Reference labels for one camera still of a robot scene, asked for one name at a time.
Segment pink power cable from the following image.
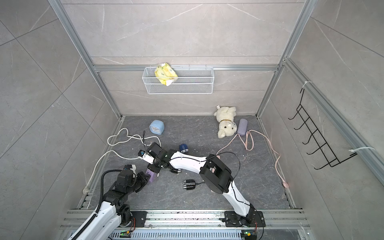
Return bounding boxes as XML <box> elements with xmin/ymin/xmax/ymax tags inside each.
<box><xmin>215</xmin><ymin>129</ymin><xmax>290</xmax><ymax>190</ymax></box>

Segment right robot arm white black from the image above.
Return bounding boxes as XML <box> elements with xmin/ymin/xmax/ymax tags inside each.
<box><xmin>138</xmin><ymin>143</ymin><xmax>266</xmax><ymax>228</ymax></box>

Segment cream teddy bear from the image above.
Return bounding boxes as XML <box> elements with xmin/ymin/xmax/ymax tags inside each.
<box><xmin>214</xmin><ymin>106</ymin><xmax>238</xmax><ymax>139</ymax></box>

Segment black wall hook rack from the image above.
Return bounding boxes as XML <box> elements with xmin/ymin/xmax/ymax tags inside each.
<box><xmin>288</xmin><ymin>89</ymin><xmax>358</xmax><ymax>170</ymax></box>

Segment yellow wet wipes pack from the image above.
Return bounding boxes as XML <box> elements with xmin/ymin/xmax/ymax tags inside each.
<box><xmin>155</xmin><ymin>63</ymin><xmax>178</xmax><ymax>86</ymax></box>

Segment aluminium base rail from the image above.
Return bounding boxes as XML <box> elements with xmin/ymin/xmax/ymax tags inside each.
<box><xmin>59</xmin><ymin>209</ymin><xmax>311</xmax><ymax>240</ymax></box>

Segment purple power strip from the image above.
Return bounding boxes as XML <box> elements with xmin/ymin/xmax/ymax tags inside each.
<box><xmin>145</xmin><ymin>169</ymin><xmax>158</xmax><ymax>183</ymax></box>

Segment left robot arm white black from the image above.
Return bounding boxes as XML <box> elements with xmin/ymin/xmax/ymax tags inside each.
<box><xmin>69</xmin><ymin>167</ymin><xmax>150</xmax><ymax>240</ymax></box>

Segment light blue alarm clock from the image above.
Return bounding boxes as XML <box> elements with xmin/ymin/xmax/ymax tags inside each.
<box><xmin>149</xmin><ymin>120</ymin><xmax>165</xmax><ymax>135</ymax></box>

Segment black shaver power plug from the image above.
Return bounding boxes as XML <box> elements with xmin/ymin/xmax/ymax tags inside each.
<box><xmin>183</xmin><ymin>180</ymin><xmax>197</xmax><ymax>191</ymax></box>

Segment white power cable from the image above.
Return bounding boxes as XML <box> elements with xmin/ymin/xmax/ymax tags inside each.
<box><xmin>82</xmin><ymin>127</ymin><xmax>162</xmax><ymax>195</ymax></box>

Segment lavender oval case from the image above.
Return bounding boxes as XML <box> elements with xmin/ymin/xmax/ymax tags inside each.
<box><xmin>237</xmin><ymin>119</ymin><xmax>248</xmax><ymax>136</ymax></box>

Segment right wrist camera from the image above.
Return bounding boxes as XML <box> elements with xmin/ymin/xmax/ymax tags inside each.
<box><xmin>138</xmin><ymin>150</ymin><xmax>155</xmax><ymax>164</ymax></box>

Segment white wire mesh basket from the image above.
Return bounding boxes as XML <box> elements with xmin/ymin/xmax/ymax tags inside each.
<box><xmin>142</xmin><ymin>67</ymin><xmax>215</xmax><ymax>95</ymax></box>

